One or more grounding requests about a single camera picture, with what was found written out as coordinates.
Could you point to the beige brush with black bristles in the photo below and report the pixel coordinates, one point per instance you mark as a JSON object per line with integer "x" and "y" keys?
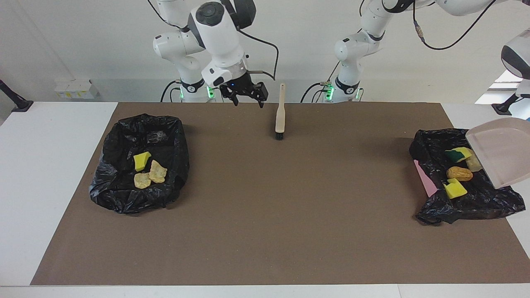
{"x": 280, "y": 114}

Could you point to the brown sponge piece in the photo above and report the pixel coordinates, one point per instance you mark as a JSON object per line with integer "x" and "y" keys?
{"x": 459, "y": 173}

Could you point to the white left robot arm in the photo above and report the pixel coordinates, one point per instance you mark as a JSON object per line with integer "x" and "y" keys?
{"x": 372, "y": 33}

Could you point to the pink bin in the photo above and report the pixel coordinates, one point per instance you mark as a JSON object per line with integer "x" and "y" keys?
{"x": 426, "y": 182}

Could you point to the yellow and green sponge piece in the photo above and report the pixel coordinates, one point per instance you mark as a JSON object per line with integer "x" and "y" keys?
{"x": 457, "y": 154}

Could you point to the black clamp stand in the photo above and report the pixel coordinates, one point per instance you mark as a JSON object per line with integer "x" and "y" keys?
{"x": 16, "y": 101}
{"x": 507, "y": 105}

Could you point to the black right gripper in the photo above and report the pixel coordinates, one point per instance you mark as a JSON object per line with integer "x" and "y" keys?
{"x": 242, "y": 85}

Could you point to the brown table mat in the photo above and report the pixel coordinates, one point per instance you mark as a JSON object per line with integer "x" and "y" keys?
{"x": 265, "y": 240}

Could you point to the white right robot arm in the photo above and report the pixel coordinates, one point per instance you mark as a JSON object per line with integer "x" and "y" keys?
{"x": 219, "y": 41}

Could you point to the beige plastic dustpan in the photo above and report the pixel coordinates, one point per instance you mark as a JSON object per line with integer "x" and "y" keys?
{"x": 503, "y": 153}

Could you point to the white socket box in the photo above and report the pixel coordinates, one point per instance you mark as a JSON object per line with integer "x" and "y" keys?
{"x": 76, "y": 89}

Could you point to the black trash bag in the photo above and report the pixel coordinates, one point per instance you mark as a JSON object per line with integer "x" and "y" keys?
{"x": 124, "y": 136}
{"x": 480, "y": 198}

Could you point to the pale beige sponge piece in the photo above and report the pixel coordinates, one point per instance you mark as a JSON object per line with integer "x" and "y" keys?
{"x": 157, "y": 171}
{"x": 473, "y": 164}
{"x": 142, "y": 181}

